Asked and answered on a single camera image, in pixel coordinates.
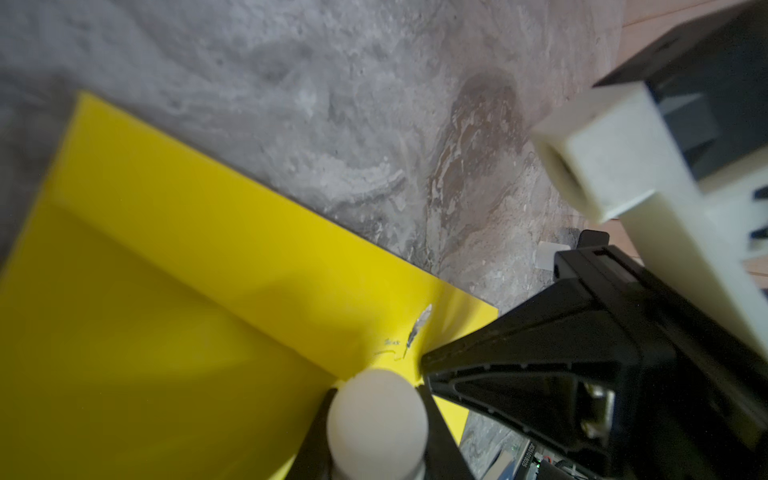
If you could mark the yellow envelope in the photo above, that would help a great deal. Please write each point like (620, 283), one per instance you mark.
(165, 317)

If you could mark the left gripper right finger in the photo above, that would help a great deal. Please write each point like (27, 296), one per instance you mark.
(442, 459)

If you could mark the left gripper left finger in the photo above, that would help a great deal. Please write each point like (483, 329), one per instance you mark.
(314, 460)

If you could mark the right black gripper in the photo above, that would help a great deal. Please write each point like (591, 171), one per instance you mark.
(577, 368)

